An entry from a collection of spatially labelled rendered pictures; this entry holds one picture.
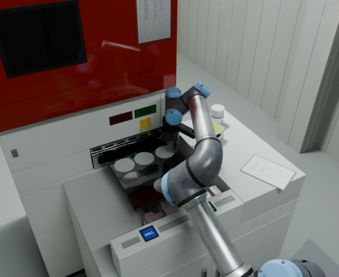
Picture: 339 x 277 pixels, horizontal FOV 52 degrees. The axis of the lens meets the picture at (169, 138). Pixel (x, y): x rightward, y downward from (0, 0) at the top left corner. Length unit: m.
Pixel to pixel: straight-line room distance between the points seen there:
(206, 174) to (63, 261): 1.31
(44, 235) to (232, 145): 1.10
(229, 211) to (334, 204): 1.68
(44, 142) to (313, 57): 2.17
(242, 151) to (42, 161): 0.94
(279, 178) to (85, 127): 0.91
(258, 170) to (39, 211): 1.09
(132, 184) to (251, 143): 0.63
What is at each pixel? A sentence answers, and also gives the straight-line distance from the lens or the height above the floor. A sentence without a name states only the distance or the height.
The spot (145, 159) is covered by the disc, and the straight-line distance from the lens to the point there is 1.73.
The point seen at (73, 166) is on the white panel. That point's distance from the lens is 1.75.
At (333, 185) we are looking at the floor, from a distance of 3.18.
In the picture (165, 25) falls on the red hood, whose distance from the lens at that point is 1.53.
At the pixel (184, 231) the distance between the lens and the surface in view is 1.36.
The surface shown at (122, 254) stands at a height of 0.96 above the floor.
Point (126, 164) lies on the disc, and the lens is 1.71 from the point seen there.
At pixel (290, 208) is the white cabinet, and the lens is 1.79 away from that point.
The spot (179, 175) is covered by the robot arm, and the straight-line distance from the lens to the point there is 1.16.
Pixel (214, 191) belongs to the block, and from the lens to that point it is 1.57.
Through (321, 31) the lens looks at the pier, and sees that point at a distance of 2.95.
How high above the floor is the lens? 2.02
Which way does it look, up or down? 37 degrees down
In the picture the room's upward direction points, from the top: straight up
